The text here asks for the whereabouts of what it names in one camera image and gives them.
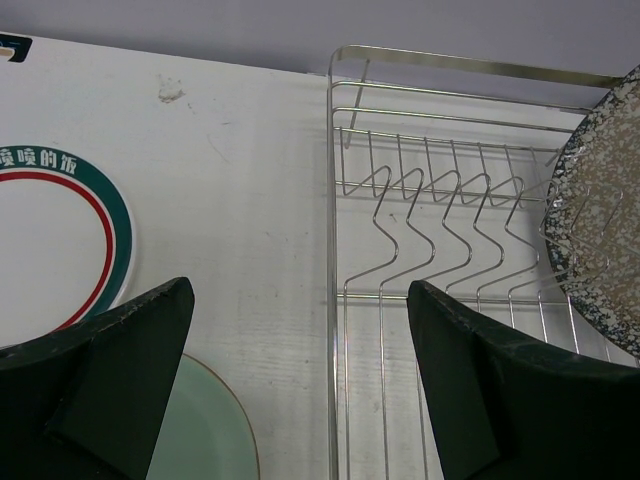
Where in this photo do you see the left blue table label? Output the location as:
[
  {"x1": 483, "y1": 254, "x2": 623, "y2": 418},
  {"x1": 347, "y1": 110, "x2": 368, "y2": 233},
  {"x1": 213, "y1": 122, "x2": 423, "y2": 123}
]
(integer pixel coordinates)
[{"x1": 0, "y1": 32, "x2": 33, "y2": 63}]

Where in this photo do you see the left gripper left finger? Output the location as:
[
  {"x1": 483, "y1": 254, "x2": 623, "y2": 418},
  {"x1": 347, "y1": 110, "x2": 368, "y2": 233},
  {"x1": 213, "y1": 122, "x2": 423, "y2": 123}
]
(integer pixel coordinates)
[{"x1": 1, "y1": 277, "x2": 195, "y2": 479}]

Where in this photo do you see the mint green flower plate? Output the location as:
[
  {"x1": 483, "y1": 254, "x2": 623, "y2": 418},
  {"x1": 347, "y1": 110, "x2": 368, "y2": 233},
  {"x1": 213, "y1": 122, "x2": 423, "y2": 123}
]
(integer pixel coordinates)
[{"x1": 147, "y1": 354, "x2": 261, "y2": 479}]

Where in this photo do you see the wire dish rack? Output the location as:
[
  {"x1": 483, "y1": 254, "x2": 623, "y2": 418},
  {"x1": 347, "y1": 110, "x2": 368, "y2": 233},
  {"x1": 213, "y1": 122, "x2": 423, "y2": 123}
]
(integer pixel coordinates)
[{"x1": 327, "y1": 45, "x2": 639, "y2": 479}]

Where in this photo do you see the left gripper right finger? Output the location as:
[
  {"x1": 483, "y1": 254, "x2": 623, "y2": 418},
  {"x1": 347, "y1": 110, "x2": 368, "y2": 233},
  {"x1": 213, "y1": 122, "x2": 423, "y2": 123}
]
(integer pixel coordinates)
[{"x1": 407, "y1": 281, "x2": 639, "y2": 479}]

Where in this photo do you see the white plate green rim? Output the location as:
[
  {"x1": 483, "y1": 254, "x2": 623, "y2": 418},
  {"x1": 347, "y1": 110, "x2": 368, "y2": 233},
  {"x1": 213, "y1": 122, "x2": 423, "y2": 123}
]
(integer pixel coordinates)
[{"x1": 1, "y1": 145, "x2": 136, "y2": 347}]

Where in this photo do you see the speckled round plate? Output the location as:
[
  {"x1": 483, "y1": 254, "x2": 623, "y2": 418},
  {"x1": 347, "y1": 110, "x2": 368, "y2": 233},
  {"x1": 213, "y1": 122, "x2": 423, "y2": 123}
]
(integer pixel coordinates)
[{"x1": 543, "y1": 69, "x2": 639, "y2": 356}]

